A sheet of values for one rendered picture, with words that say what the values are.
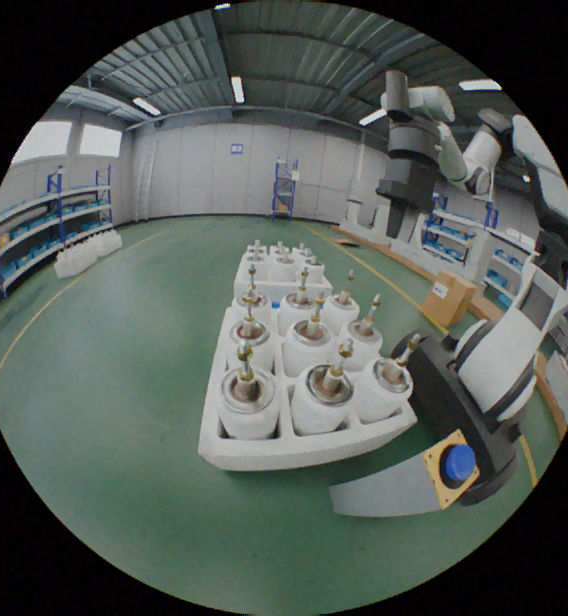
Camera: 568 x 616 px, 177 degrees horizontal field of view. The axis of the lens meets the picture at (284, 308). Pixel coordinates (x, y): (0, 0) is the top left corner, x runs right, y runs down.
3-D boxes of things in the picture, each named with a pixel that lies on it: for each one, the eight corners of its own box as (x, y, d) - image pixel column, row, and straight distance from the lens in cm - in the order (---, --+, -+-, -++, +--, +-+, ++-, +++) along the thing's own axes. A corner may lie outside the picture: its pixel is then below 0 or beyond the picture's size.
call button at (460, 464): (455, 445, 26) (468, 437, 24) (466, 472, 26) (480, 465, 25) (434, 461, 23) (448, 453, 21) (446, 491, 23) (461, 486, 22)
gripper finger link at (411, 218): (409, 243, 34) (418, 208, 34) (395, 238, 36) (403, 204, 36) (414, 244, 35) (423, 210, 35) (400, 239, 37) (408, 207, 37)
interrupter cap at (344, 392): (306, 362, 29) (307, 359, 29) (350, 369, 31) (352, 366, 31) (301, 404, 25) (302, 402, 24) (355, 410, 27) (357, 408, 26)
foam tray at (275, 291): (305, 285, 114) (310, 258, 108) (323, 322, 82) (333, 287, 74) (243, 282, 111) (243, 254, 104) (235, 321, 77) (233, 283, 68)
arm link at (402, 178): (405, 208, 42) (414, 154, 44) (447, 220, 37) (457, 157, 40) (360, 191, 32) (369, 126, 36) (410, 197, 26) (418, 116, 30)
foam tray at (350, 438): (335, 348, 71) (349, 309, 61) (377, 449, 56) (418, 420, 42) (231, 349, 65) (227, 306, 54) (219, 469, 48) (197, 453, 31)
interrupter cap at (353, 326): (348, 341, 36) (349, 338, 36) (345, 319, 42) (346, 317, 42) (382, 347, 39) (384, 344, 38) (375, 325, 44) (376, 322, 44)
